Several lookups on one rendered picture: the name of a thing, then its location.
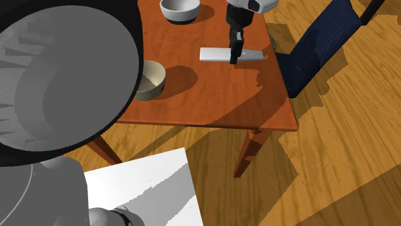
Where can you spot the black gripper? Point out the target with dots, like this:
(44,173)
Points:
(238,18)

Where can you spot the white flat remote control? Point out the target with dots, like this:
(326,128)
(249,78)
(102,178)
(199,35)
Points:
(216,54)

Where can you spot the red-brown wooden table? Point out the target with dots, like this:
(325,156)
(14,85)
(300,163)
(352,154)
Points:
(203,100)

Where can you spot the white bowl with dark base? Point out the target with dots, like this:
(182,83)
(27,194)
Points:
(180,9)

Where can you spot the dark blue chair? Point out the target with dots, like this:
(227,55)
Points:
(316,47)

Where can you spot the beige bowl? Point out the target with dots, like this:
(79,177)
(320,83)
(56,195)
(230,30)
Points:
(153,83)

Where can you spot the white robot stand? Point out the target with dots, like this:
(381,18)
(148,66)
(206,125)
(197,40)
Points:
(147,184)

